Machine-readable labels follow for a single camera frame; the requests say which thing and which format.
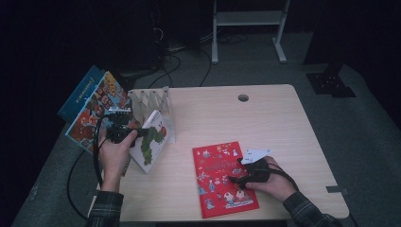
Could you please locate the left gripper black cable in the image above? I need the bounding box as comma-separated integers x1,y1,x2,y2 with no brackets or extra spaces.
66,116,107,221

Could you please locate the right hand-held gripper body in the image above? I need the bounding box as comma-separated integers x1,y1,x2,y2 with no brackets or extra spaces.
240,148,272,184

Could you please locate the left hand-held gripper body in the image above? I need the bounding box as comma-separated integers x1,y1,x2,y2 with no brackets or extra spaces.
105,107,138,145

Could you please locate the red picture book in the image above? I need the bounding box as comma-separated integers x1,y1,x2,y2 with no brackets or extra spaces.
192,141,260,219

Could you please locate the colourful animal picture book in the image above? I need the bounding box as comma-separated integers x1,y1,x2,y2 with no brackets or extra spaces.
64,71,134,154

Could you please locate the person's left hand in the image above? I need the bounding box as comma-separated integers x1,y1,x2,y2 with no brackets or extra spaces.
97,128,139,193

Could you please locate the person's right hand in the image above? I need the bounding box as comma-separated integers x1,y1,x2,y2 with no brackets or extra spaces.
245,156,297,202

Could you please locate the grey tape strip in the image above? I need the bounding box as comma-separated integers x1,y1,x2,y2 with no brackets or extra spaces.
325,185,350,195

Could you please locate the white metal table frame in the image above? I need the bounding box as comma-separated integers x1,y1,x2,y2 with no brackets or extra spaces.
211,0,291,65

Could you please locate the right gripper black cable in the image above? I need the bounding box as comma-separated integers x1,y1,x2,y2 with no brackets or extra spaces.
267,163,301,192

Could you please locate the black floor cable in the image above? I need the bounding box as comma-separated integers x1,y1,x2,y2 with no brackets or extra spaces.
199,46,214,88
148,51,183,89

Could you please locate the white expandable book rack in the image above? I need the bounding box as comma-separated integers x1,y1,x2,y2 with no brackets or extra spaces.
127,86,177,145

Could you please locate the white caterpillar picture book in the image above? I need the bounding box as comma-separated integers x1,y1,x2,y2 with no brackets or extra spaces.
129,109,172,175

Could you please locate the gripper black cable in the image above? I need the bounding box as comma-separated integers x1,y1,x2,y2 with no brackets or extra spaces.
66,116,107,221
267,163,301,192

